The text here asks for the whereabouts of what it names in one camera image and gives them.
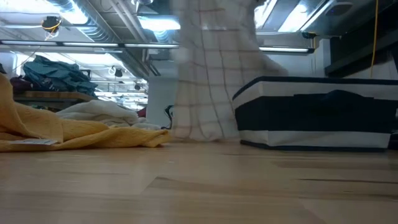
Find white terry towel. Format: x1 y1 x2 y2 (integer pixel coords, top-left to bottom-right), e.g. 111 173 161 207
55 99 162 131

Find white paper label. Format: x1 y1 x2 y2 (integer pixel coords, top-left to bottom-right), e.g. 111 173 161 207
11 139 60 146

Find white red-checked towel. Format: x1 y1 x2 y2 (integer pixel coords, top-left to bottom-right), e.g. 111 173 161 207
170 0 289 142

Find navy white striped fabric bin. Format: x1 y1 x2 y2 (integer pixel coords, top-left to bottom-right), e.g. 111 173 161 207
232 76 398 153

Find long ceiling light bar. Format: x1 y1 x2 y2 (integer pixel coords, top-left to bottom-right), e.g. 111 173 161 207
0 39 315 54

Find purple cloth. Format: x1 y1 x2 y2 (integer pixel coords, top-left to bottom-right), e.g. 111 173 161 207
9 77 32 93

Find black ceiling cord reel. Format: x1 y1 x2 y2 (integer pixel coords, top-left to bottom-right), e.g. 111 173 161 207
42 16 62 40

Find yellow cable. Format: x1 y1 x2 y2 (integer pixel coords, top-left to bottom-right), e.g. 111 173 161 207
369 0 379 78

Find yellow waffle towel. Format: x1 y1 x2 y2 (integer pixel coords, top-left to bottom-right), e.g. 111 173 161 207
0 73 172 153

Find teal cloth pile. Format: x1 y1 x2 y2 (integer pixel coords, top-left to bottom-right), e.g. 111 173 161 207
22 55 99 97

